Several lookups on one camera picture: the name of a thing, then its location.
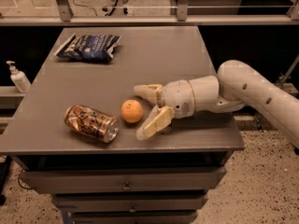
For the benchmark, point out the middle drawer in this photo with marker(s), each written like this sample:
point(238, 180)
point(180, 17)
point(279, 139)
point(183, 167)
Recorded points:
point(130, 203)

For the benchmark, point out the orange fruit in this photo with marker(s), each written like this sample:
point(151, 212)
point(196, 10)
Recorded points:
point(131, 111)

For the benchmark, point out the orange soda can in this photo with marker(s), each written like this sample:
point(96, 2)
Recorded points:
point(92, 123)

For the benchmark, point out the grey drawer cabinet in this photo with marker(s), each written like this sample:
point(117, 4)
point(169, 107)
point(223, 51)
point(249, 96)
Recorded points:
point(138, 140)

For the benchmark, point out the drawer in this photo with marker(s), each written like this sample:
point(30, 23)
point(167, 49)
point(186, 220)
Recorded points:
point(161, 217)
point(114, 181)
point(130, 203)

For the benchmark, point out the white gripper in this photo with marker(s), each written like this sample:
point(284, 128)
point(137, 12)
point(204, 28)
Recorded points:
point(176, 97)

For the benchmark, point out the bottom drawer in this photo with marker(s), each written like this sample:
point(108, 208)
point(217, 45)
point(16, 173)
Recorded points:
point(161, 217)

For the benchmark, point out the top drawer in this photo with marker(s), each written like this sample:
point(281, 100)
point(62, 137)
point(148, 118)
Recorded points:
point(114, 181)

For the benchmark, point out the white pump bottle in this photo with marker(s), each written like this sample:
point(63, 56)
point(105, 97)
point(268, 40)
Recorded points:
point(19, 79)

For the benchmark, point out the blue chip bag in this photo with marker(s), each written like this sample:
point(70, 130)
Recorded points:
point(88, 47)

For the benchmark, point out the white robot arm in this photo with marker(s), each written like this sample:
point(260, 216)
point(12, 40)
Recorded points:
point(235, 85)

